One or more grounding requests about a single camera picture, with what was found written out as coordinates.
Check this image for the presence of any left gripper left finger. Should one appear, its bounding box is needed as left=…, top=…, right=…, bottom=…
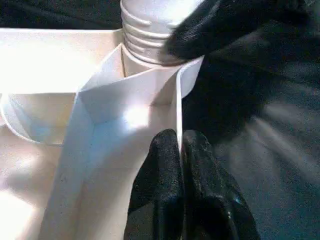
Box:
left=123, top=128, right=185, bottom=240

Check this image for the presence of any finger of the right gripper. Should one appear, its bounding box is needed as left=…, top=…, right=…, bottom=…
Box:
left=166, top=0, right=253, bottom=66

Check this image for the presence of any white plastic table leg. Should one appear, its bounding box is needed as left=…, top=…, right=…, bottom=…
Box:
left=121, top=0, right=205, bottom=67

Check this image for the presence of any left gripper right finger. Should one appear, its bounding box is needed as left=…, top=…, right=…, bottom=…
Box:
left=183, top=129, right=262, bottom=240

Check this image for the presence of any black plastic table mat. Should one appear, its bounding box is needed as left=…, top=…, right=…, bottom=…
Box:
left=0, top=0, right=320, bottom=240

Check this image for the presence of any white plastic table top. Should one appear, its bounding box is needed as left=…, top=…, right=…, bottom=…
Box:
left=0, top=27, right=205, bottom=240

